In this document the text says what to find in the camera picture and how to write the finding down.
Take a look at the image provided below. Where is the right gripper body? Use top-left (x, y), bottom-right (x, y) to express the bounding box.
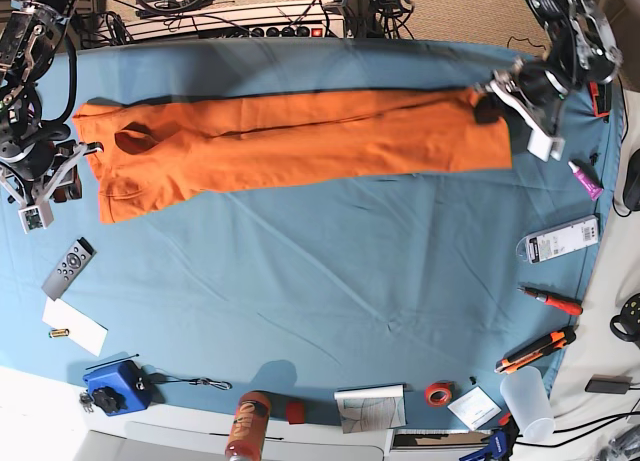
top-left (1, 140), bottom-right (103, 231)

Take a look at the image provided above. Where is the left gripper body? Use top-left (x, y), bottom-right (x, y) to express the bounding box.
top-left (473, 68), bottom-right (568, 161)

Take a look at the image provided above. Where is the orange t-shirt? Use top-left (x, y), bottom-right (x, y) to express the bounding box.
top-left (73, 88), bottom-right (512, 223)

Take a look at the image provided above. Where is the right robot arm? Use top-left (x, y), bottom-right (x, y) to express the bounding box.
top-left (1, 0), bottom-right (103, 233)

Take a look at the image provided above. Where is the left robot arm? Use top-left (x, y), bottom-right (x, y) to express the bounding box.
top-left (474, 0), bottom-right (623, 161)

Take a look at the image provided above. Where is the orange black table clamp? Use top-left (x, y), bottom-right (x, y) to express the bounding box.
top-left (589, 82), bottom-right (612, 119)

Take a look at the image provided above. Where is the grey remote control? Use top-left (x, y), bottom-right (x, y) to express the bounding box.
top-left (42, 237), bottom-right (95, 300)

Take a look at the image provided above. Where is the white paper card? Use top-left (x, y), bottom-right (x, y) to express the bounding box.
top-left (42, 298), bottom-right (108, 356)

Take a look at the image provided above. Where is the purple glue tube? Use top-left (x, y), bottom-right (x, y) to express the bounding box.
top-left (567, 161), bottom-right (603, 201)

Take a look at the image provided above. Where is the small AA battery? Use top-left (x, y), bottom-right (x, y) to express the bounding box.
top-left (48, 329), bottom-right (70, 339)

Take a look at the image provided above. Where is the blue clamp box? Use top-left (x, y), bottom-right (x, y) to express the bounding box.
top-left (83, 360), bottom-right (152, 417)

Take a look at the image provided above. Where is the red screwdriver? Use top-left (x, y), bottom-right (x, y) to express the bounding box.
top-left (518, 286), bottom-right (583, 316)

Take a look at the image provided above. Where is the blue table cloth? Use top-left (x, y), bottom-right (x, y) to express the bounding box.
top-left (0, 38), bottom-right (627, 431)

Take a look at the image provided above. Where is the white power strip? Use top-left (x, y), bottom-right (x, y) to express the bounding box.
top-left (126, 0), bottom-right (349, 42)

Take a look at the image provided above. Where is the orange black utility knife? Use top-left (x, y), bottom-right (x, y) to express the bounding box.
top-left (494, 326), bottom-right (576, 374)

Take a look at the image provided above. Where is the clear plastic cup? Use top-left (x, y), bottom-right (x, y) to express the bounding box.
top-left (500, 366), bottom-right (556, 443)

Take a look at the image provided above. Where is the red tape roll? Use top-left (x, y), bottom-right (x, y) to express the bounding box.
top-left (424, 381), bottom-right (455, 407)

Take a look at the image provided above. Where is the white square card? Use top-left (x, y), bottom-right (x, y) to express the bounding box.
top-left (448, 386), bottom-right (501, 431)

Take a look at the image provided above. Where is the black power adapter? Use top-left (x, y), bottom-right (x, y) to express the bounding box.
top-left (584, 375), bottom-right (632, 395)

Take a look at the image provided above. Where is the orange drink bottle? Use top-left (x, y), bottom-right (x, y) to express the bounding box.
top-left (225, 391), bottom-right (271, 461)

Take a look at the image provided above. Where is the small red block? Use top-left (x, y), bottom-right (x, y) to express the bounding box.
top-left (285, 401), bottom-right (305, 425)

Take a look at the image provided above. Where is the spiral notebook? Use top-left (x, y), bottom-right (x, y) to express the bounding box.
top-left (334, 384), bottom-right (406, 434)

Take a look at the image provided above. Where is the blue bar clamp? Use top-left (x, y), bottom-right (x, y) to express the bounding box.
top-left (460, 412), bottom-right (520, 461)

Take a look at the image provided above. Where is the black lanyard with carabiner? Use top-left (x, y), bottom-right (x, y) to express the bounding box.
top-left (149, 372), bottom-right (233, 391)

